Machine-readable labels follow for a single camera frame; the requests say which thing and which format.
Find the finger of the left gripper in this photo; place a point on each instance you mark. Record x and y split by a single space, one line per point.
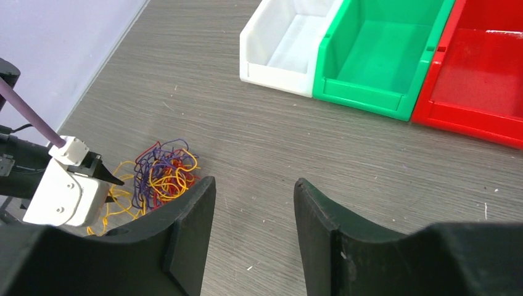
110 199
92 166

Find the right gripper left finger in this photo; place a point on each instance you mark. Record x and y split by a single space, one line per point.
161 253

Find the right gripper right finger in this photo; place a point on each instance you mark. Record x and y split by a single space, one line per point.
346 254

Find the green plastic bin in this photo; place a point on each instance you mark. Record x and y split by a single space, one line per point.
376 53

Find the red plastic bin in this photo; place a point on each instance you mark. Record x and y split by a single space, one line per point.
474 83

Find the white plastic bin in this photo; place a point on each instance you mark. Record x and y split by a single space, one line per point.
278 47

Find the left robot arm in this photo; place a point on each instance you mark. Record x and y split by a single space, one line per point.
24 150

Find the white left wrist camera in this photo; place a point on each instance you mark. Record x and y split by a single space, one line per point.
65 198

